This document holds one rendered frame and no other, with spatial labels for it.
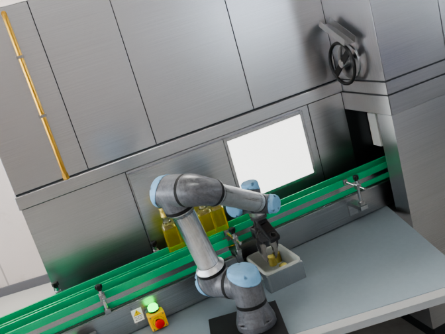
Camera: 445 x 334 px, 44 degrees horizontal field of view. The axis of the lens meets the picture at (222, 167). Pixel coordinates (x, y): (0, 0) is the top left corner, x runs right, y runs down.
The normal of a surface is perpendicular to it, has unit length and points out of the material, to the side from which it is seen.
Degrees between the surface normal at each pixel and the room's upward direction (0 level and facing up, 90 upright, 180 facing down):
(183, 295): 90
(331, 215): 90
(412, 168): 90
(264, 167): 90
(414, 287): 0
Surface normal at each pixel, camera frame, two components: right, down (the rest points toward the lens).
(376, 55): -0.90, 0.35
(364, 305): -0.27, -0.92
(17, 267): 0.11, 0.26
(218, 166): 0.36, 0.18
